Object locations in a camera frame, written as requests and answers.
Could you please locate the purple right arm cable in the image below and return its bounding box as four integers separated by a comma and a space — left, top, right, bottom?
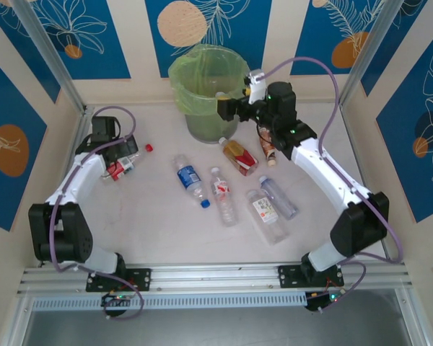
261, 56, 405, 314

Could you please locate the small lit circuit board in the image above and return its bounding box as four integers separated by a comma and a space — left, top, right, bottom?
305, 290, 344, 313
100, 292, 135, 308

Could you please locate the aluminium frame post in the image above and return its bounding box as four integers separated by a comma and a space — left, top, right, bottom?
338, 0, 403, 109
10, 0, 95, 116

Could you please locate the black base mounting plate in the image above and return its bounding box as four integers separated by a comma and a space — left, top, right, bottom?
277, 265, 346, 289
85, 267, 152, 293

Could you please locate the amber tea bottle red label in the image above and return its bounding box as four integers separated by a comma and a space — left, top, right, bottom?
218, 136, 260, 177

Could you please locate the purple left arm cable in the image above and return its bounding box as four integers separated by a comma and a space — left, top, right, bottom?
48, 106, 144, 320

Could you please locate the clear bottle with red label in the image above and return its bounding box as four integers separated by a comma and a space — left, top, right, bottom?
100, 151, 146, 183

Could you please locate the grey slotted cable duct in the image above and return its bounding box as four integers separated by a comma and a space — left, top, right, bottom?
30, 291, 310, 311

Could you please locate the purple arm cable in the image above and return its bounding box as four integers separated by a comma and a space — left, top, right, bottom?
261, 56, 405, 314
48, 106, 144, 320

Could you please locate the grey metal shelf panel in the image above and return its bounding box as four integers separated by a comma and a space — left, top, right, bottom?
21, 310, 411, 346

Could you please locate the translucent grey waste bin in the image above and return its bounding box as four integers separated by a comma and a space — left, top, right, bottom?
185, 106, 241, 145

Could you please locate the green plastic bin liner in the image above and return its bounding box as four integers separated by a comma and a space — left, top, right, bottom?
167, 46, 252, 116

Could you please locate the clear bottle with blue label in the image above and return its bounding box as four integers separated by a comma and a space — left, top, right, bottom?
172, 154, 211, 210

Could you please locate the brown drink bottle beige cap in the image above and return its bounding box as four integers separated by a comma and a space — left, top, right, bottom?
257, 125, 279, 169

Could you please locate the clear bottle red white label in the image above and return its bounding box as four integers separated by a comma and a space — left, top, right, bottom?
209, 166, 240, 228

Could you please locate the bluish clear plastic bottle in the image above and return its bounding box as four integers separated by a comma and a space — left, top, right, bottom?
258, 174, 299, 221

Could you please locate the long aluminium base rail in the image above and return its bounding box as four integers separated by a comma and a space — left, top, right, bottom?
16, 258, 414, 296

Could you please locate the clear bottle with white label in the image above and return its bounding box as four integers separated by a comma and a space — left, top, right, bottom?
245, 189, 290, 247

